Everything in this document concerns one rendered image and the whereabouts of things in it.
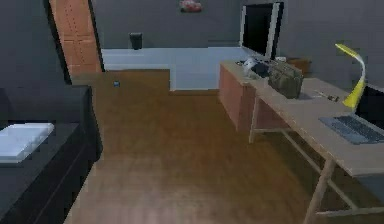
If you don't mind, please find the reddish wooden cabinet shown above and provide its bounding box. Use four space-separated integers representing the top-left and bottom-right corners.
218 59 291 133

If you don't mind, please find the white round object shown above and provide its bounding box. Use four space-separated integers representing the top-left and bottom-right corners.
242 57 258 76

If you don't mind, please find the black round object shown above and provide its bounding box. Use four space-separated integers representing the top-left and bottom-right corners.
251 62 270 78

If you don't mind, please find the black waste bin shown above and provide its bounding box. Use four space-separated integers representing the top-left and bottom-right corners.
129 32 144 51

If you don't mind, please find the olive green bag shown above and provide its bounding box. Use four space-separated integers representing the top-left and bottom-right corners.
267 63 304 100

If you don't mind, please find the small brown wooden box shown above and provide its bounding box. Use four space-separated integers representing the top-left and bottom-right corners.
287 57 312 76

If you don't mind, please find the light wooden desk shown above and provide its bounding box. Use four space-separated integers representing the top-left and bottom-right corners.
247 77 384 224

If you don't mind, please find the small dark pen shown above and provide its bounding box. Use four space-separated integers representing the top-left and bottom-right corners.
314 90 340 103

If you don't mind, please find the orange wooden room door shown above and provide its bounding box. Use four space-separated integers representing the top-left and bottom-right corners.
49 0 103 76

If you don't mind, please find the yellow desk lamp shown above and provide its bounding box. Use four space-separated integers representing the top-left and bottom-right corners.
334 43 367 111

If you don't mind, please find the grey laptop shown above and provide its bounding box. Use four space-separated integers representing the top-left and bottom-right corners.
318 85 384 146

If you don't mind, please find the white pillow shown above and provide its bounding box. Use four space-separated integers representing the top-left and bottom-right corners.
0 122 55 164

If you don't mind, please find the red framed wall picture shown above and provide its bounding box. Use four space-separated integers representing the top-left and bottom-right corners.
179 0 203 14

